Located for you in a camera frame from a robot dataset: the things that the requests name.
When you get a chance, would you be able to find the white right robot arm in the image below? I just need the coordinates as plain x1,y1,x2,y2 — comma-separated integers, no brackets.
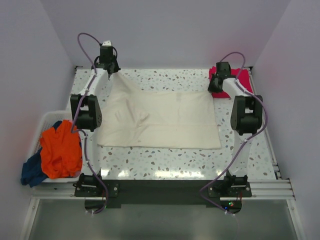
208,61,263,197

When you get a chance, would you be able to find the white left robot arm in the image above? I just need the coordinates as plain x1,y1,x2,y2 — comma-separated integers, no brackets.
70,40,120,175

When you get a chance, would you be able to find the orange t-shirt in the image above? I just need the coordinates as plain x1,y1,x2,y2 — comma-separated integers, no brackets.
39,120,83,179

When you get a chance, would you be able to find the folded magenta t-shirt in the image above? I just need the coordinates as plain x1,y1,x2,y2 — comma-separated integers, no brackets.
208,65,254,100

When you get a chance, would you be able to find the navy blue t-shirt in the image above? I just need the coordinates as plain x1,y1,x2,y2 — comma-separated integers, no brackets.
20,120,62,188

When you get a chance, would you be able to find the cream white t-shirt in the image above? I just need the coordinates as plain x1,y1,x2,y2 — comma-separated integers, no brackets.
97,73,221,150

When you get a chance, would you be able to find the aluminium frame rail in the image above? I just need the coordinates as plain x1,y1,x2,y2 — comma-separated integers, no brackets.
31,179,296,200

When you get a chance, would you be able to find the white plastic laundry basket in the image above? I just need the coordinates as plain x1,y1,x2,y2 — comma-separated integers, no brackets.
28,110,80,184

